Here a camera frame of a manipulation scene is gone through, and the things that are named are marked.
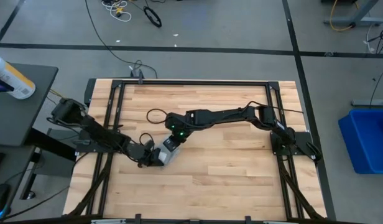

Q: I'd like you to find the black desk cable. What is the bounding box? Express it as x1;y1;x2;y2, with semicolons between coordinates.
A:
4;185;71;220

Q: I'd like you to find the black sleeved cable bundle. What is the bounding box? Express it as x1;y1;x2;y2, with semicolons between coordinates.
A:
277;155;325;221
65;152;115;218

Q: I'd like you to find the grey desk foot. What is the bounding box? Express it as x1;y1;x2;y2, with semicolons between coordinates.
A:
351;98;383;108

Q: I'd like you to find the black cable tangle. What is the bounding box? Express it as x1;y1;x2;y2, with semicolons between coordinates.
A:
367;24;383;54

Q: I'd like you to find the yellow floor cable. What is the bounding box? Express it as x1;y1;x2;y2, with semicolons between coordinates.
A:
330;0;356;32

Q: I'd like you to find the grey desk base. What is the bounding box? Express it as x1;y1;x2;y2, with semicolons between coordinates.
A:
323;0;383;27

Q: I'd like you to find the thin black floor cable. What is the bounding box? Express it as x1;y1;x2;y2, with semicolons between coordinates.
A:
369;63;383;105

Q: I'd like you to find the black aluminium table frame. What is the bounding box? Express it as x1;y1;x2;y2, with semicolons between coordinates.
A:
73;79;326;222

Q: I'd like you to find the grey microfiber waffle towel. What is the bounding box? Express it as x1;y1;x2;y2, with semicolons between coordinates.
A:
156;138;182;168

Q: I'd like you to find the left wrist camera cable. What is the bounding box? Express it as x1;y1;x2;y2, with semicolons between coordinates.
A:
139;133;155;147

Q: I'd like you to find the blue black flat device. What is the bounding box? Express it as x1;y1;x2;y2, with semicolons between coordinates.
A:
0;75;14;93

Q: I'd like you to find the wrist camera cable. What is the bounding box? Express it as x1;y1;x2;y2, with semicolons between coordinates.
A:
139;133;155;147
146;108;169;124

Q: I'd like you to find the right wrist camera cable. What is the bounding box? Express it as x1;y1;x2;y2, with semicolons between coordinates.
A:
146;108;169;124

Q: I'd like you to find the black coiled cable ring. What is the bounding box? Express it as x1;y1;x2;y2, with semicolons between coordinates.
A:
143;6;163;28

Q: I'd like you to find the blue plastic bin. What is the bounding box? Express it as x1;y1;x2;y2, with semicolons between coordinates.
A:
338;108;383;175

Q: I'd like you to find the dark operator desk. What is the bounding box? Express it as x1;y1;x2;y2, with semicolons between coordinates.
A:
0;144;35;220

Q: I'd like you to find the black cable clamp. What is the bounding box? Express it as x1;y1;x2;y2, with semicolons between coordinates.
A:
129;58;145;85

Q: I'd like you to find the black side table leg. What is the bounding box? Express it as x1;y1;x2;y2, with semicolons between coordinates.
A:
22;127;77;200

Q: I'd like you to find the white cable bundle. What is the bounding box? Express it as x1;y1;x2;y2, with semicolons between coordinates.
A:
101;0;132;22

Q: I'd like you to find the black computer mouse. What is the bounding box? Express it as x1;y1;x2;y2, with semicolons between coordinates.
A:
0;183;11;220

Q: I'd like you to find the white yellow wipes canister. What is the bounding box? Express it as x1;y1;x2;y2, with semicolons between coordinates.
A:
0;54;36;100

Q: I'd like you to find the black side table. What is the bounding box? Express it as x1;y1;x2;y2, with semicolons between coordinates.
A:
0;63;59;147

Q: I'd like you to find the long black floor cable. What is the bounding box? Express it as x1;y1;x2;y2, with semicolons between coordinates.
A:
84;0;159;79

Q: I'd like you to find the thin yellow cable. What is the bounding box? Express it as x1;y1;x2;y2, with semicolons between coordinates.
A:
49;88;65;100

